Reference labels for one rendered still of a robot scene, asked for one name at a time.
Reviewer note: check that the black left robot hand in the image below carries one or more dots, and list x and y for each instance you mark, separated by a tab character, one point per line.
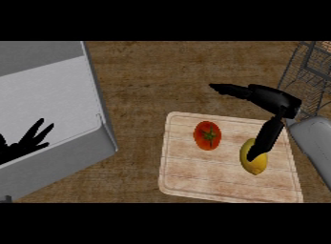
13	149

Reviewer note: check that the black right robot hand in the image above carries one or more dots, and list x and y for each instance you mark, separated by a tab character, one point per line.
271	97

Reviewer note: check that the red tomato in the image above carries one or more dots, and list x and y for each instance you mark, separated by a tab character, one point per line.
208	135

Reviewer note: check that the pale wooden cutting board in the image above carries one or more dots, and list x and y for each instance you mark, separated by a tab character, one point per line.
228	160

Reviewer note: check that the large grey appliance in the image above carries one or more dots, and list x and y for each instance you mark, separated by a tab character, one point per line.
36	114

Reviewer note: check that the yellow lemon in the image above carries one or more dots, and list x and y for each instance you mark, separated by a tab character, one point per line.
256	163

